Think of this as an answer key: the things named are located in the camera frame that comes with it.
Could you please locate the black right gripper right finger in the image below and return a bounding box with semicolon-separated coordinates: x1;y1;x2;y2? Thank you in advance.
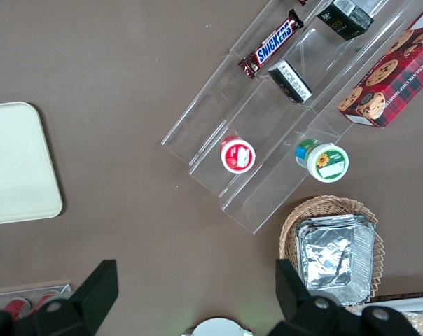
275;258;417;336

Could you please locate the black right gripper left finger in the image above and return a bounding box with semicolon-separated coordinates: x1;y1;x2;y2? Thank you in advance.
0;259;119;336

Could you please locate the light wicker basket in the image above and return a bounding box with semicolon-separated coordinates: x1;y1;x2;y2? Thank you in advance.
279;195;385;314

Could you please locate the cream plastic tray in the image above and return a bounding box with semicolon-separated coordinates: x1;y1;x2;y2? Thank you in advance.
0;101;64;227

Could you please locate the clear acrylic bottle rack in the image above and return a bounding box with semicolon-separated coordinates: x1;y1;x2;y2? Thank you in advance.
0;278;74;318

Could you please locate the stack of foil trays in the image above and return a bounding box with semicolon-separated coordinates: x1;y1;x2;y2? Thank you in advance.
295;213;377;305

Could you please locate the white rectangular snack bin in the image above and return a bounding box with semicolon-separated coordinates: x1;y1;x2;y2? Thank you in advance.
361;297;423;336

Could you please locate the green lid yogurt cup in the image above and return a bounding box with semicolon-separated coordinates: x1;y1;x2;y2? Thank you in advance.
294;138;350;184

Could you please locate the red lid yogurt cup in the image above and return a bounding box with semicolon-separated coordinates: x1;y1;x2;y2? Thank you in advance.
220;134;257;175

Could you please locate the clear acrylic stepped shelf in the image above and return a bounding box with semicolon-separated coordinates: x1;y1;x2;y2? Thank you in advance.
160;0;423;235

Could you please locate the small black carton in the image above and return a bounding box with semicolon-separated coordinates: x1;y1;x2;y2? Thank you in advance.
267;59;314;104
316;0;375;42

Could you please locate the red plaid cookie box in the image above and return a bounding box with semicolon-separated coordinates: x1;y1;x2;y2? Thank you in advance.
337;1;423;129

